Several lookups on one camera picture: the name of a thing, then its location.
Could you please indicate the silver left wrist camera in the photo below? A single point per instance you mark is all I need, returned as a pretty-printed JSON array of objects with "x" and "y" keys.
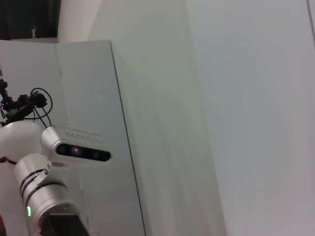
[{"x": 73, "y": 145}]

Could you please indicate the black camera bracket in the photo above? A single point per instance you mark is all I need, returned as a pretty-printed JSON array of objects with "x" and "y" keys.
[{"x": 19, "y": 105}]

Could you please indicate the white rounded robot shell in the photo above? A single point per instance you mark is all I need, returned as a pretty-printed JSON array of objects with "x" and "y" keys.
[{"x": 17, "y": 137}]

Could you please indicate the white partition panel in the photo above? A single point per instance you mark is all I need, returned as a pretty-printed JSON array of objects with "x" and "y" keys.
[
  {"x": 29, "y": 64},
  {"x": 98, "y": 98}
]

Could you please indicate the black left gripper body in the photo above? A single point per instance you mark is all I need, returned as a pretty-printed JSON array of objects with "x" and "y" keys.
[{"x": 66, "y": 226}]

